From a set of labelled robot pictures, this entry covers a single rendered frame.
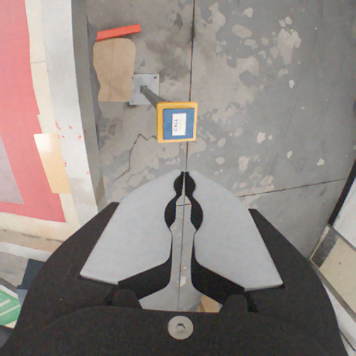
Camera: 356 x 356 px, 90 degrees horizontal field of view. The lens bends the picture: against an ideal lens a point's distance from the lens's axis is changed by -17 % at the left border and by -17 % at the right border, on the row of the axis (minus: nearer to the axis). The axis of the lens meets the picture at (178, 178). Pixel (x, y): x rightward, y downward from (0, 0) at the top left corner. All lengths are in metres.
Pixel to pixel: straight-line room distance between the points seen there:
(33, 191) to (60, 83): 0.22
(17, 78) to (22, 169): 0.15
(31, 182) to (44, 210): 0.06
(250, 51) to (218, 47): 0.28
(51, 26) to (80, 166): 0.17
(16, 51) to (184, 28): 1.42
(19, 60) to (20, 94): 0.05
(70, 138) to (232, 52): 1.63
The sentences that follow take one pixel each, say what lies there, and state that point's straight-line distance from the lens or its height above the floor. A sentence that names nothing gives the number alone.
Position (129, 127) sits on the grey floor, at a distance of 1.66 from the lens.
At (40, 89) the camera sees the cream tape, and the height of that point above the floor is 1.28.
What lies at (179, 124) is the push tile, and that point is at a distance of 0.68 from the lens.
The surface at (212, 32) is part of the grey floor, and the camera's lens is 1.75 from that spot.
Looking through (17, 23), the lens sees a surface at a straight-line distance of 0.36.
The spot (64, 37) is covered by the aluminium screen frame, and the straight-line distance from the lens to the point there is 0.27.
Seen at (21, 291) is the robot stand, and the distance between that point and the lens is 0.80.
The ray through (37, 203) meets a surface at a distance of 0.44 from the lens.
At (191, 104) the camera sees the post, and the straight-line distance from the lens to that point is 0.69.
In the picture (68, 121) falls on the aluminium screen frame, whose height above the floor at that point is 1.33.
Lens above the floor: 1.60
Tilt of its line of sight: 57 degrees down
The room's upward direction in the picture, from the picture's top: 152 degrees clockwise
